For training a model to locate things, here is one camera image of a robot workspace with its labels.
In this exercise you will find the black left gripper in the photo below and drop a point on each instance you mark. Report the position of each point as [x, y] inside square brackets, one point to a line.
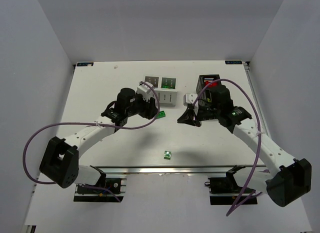
[147, 109]

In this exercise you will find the aluminium table rail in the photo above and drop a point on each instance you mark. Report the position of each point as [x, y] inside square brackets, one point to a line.
[165, 169]

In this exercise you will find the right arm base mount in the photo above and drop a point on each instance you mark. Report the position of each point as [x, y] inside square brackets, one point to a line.
[221, 190]

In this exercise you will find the dark logo sticker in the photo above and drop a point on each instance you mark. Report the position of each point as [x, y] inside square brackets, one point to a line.
[84, 64]
[233, 62]

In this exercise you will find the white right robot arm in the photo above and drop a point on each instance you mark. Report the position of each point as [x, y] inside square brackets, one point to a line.
[287, 178]

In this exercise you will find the red and lime brick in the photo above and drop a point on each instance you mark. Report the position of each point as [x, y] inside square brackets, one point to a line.
[211, 84]

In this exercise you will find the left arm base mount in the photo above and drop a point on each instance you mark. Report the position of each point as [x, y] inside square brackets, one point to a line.
[107, 189]

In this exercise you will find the dark logo sticker right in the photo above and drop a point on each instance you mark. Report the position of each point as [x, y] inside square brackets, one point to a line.
[233, 62]

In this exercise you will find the dark logo sticker left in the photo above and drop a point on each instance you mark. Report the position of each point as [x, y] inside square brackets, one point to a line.
[84, 64]

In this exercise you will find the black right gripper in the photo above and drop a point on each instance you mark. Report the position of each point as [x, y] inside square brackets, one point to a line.
[195, 117]

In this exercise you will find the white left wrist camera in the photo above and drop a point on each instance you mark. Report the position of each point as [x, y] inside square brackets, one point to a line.
[146, 89]

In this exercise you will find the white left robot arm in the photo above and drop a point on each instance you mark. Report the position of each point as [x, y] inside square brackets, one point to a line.
[60, 162]

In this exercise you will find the green 2x3 brick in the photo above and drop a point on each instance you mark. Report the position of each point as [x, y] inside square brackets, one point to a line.
[161, 114]

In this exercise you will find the white slotted two-bin container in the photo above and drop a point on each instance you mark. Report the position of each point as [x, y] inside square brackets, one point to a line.
[167, 97]

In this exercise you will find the light green printed brick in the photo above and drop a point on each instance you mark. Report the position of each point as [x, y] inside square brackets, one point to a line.
[167, 155]

